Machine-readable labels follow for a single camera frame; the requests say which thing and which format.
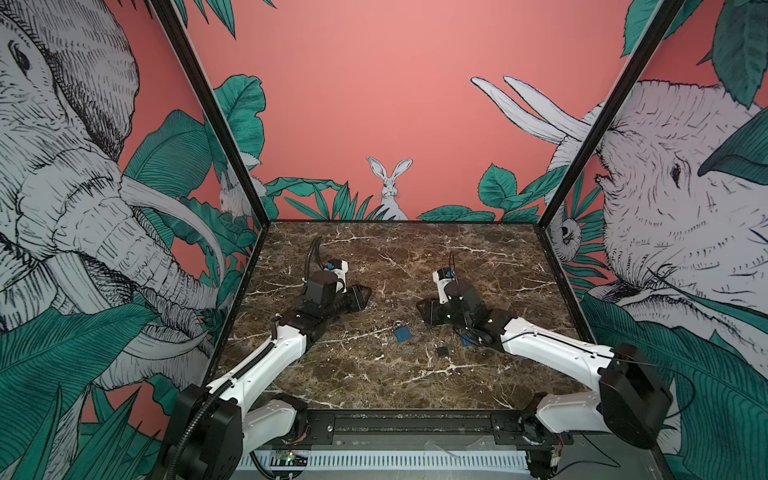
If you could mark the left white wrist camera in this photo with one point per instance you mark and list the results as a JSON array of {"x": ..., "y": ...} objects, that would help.
[{"x": 339, "y": 268}]

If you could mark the blue padlock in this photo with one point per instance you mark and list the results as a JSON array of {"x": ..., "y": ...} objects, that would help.
[
  {"x": 467, "y": 341},
  {"x": 402, "y": 332}
]

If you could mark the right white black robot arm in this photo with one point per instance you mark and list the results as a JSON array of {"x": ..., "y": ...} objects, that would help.
[{"x": 624, "y": 394}]

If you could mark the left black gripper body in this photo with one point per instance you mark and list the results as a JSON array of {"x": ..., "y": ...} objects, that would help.
[{"x": 348, "y": 302}]

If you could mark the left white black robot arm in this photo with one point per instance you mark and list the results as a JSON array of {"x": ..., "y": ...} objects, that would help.
[{"x": 291, "y": 335}]

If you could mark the right black frame post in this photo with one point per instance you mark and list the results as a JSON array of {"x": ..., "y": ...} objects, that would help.
[{"x": 663, "y": 16}]

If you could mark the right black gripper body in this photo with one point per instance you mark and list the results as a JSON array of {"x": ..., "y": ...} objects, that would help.
[{"x": 446, "y": 315}]

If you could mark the left black frame post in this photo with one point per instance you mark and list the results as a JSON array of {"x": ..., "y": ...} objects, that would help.
[{"x": 170, "y": 20}]

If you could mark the black frame post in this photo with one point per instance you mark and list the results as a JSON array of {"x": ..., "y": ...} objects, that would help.
[
  {"x": 663, "y": 16},
  {"x": 170, "y": 20}
]

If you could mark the blue padlock front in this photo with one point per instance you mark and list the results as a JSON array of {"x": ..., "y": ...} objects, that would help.
[{"x": 467, "y": 341}]

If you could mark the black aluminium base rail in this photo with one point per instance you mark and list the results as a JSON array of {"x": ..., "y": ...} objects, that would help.
[{"x": 384, "y": 423}]

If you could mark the white ventilated cable duct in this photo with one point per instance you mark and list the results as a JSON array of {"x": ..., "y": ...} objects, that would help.
[{"x": 354, "y": 460}]

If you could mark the small green circuit board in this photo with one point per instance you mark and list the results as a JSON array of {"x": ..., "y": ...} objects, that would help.
[{"x": 285, "y": 459}]

